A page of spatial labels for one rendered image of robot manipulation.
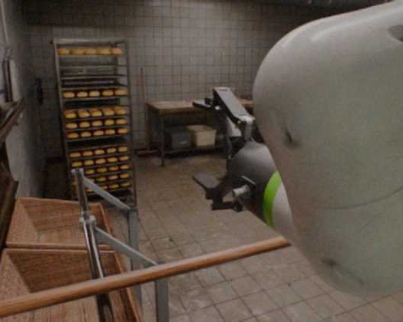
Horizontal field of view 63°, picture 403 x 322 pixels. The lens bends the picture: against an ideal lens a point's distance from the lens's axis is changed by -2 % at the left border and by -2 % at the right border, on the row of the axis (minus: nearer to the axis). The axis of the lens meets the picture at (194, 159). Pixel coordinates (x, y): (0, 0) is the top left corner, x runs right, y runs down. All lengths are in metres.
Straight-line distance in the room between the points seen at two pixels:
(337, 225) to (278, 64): 0.12
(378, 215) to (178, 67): 5.68
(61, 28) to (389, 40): 5.43
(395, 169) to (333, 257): 0.08
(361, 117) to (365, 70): 0.03
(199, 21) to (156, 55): 0.94
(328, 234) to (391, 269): 0.05
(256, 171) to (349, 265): 0.15
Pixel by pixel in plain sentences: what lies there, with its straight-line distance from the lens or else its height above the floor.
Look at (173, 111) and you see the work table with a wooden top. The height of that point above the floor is 0.85.
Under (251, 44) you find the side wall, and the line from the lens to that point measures 6.48.
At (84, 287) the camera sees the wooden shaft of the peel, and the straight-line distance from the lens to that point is 0.72.
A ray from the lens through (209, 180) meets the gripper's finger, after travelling 0.60.
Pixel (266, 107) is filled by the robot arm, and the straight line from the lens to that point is 0.23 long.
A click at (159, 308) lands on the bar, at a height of 0.79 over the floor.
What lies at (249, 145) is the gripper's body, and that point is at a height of 1.52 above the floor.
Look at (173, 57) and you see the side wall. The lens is 5.85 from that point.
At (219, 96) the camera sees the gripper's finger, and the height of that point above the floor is 1.58.
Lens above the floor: 1.63
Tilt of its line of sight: 17 degrees down
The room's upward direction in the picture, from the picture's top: straight up
